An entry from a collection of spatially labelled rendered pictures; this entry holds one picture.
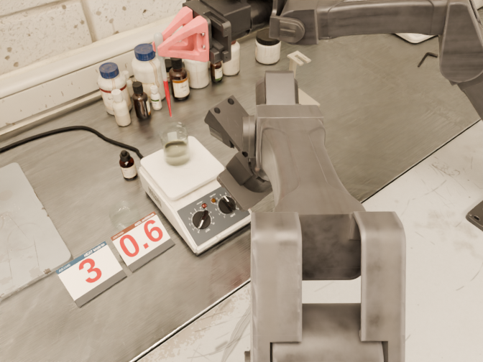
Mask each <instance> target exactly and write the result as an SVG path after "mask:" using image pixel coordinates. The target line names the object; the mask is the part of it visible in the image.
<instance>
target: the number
mask: <svg viewBox="0 0 483 362"><path fill-rule="evenodd" d="M118 268H119V266H118V264H117V263H116V261H115V259H114V258H113V256H112V255H111V253H110V251H109V250H108V248H107V247H106V246H104V247H103V248H101V249H99V250H98V251H96V252H94V253H93V254H91V255H90V256H88V257H86V258H85V259H83V260H81V261H79V262H78V263H77V264H75V265H73V266H71V267H70V268H68V269H66V270H65V271H63V272H62V273H60V276H61V277H62V278H63V281H64V282H65V283H66V285H67V286H68V289H69V290H70V291H71V293H72V294H73V296H76V295H77V294H79V293H80V292H82V291H83V290H85V289H87V288H88V287H90V286H91V285H92V284H94V283H96V282H97V281H99V280H100V279H102V278H104V277H105V276H106V275H108V274H110V273H112V272H113V271H114V270H116V269H118Z"/></svg>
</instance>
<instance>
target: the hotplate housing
mask: <svg viewBox="0 0 483 362"><path fill-rule="evenodd" d="M138 172H139V176H140V180H141V183H142V187H143V189H144V190H145V191H146V193H147V194H148V195H149V196H150V197H151V199H152V200H153V201H154V202H155V204H156V205H157V207H158V208H159V209H160V210H161V211H162V213H163V214H164V215H165V217H166V218H167V219H168V220H169V221H170V222H171V224H172V225H173V226H174V228H175V229H176V231H177V232H178V233H179V234H180V235H181V236H182V238H183V239H184V240H185V242H186V243H187V244H188V245H189V247H190V248H191V249H192V250H193V252H194V253H195V254H196V255H199V254H201V253H203V252H204V251H205V250H207V249H209V248H211V247H212V246H214V245H215V244H217V243H218V242H220V241H222V240H224V239H225V238H226V237H228V236H230V235H231V234H233V233H235V232H236V231H238V230H239V229H241V228H243V227H245V226H246V225H247V224H249V223H251V213H252V211H251V210H250V209H249V210H248V211H249V213H250V215H248V216H247V217H246V218H244V219H242V220H241V221H239V222H238V223H235V224H234V225H233V226H231V227H229V228H227V229H226V230H225V231H222V232H221V233H220V234H218V235H216V236H214V237H213V238H211V239H209V240H208V241H207V242H205V243H203V244H201V245H200V246H197V245H196V243H195V241H194V240H193V238H192V237H191V235H190V234H189V232H188V229H187V228H186V227H185V225H184V223H183V222H182V220H181V218H180V216H179V215H178V213H177V211H178V210H180V209H181V208H183V207H185V206H186V205H188V204H190V203H192V202H193V201H195V200H197V199H199V198H201V197H203V196H204V195H206V194H208V193H210V192H211V191H213V190H215V189H217V188H218V187H220V186H221V185H220V184H219V183H218V181H217V180H216V178H215V179H214V180H212V181H210V182H207V183H206V184H204V185H202V186H200V187H199V188H197V189H195V190H193V191H191V192H190V193H188V194H186V195H184V196H182V197H181V198H178V199H177V200H170V199H168V198H167V196H166V195H165V194H164V193H163V191H161V189H160V188H159V187H158V186H157V184H156V183H155V182H154V181H153V179H152V178H151V177H150V176H149V175H148V174H147V173H146V171H145V170H144V169H143V167H139V170H138Z"/></svg>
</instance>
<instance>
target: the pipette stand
mask: <svg viewBox="0 0 483 362"><path fill-rule="evenodd" d="M287 57H288V58H290V67H289V70H293V71H294V78H295V72H296V65H297V64H298V65H299V66H301V65H303V62H302V61H301V60H303V61H305V62H306V63H308V62H310V61H311V60H310V59H309V58H307V57H306V56H305V55H303V54H302V53H300V52H298V51H296V52H294V53H291V54H289V55H287ZM298 57H299V58H300V59H301V60H299V59H298ZM298 96H299V103H300V104H301V105H317V106H318V107H320V104H319V103H318V102H316V101H315V100H313V99H312V98H311V97H310V96H309V95H307V94H306V93H304V92H303V91H302V90H301V89H298Z"/></svg>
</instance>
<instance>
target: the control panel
mask: <svg viewBox="0 0 483 362"><path fill-rule="evenodd" d="M223 196H227V197H230V198H232V199H233V197H232V196H230V194H229V192H228V191H227V190H226V188H222V186H220V187H218V188H217V189H215V190H213V191H211V192H210V193H208V194H206V195H204V196H203V197H201V198H199V199H197V200H195V201H193V202H192V203H190V204H188V205H186V206H185V207H183V208H181V209H180V210H178V211H177V213H178V215H179V216H180V218H181V220H182V222H183V223H184V225H185V227H186V228H187V229H188V232H189V234H190V235H191V237H192V238H193V240H194V241H195V244H196V245H197V246H200V245H201V244H203V243H205V242H207V241H208V240H209V239H211V238H213V237H214V236H216V235H218V234H220V233H221V232H222V231H225V230H226V229H227V228H229V227H231V226H233V225H234V224H235V223H238V222H239V221H241V220H242V219H244V218H246V217H247V216H248V215H250V213H249V211H248V210H247V211H245V212H241V211H240V209H239V208H238V207H237V206H236V210H235V211H234V212H233V213H230V214H225V213H222V212H221V210H220V209H219V201H220V199H222V197H223ZM213 198H214V199H215V200H216V202H214V203H212V202H211V199H213ZM204 203H205V204H206V208H203V207H202V204H204ZM205 210H207V211H208V214H209V216H210V218H211V222H210V225H209V226H208V227H207V228H205V229H199V228H196V227H195V226H194V224H193V216H194V215H195V214H196V213H197V212H199V211H205Z"/></svg>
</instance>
